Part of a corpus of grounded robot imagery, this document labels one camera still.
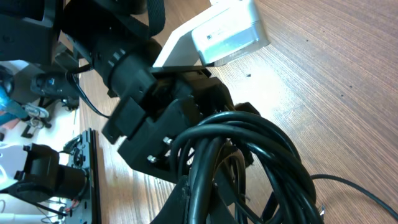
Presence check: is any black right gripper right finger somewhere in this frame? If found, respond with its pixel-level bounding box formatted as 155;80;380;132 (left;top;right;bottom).
261;192;280;224

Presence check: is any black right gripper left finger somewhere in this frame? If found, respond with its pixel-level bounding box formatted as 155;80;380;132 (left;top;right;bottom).
150;174;240;224

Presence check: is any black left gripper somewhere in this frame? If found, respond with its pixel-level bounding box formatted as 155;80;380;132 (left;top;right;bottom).
101;67;258;183

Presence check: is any black USB-A cable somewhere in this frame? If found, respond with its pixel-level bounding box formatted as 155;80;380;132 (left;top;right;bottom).
169;110;326;224

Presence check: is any black USB-C cable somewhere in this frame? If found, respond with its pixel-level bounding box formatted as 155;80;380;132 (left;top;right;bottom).
310;174;398;214

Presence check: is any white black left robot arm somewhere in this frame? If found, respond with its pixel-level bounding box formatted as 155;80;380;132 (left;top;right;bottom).
1;1;232;182

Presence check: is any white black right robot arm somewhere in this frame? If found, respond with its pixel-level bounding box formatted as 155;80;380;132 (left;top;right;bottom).
1;144;251;223

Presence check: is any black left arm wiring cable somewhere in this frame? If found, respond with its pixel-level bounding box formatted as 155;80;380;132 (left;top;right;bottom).
63;63;113;119

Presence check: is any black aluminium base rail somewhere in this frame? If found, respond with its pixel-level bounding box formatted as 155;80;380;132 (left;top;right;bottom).
63;128;101;224

